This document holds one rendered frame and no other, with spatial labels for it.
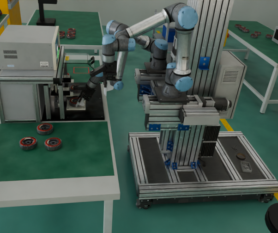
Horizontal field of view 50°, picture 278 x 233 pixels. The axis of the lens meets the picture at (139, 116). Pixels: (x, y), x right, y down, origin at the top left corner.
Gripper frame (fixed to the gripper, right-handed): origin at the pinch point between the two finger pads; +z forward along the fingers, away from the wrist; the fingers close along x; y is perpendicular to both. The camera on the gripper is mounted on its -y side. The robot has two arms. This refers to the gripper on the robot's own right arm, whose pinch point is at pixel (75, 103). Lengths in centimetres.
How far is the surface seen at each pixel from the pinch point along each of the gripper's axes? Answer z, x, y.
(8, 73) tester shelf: -6, -18, -54
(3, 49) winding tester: -18, -12, -64
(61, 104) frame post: -4.7, -20.4, -12.3
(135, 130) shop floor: 39, 79, 91
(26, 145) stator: 13, -57, -23
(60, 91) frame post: -13.7, -20.4, -17.5
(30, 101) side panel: 3.2, -23.1, -32.3
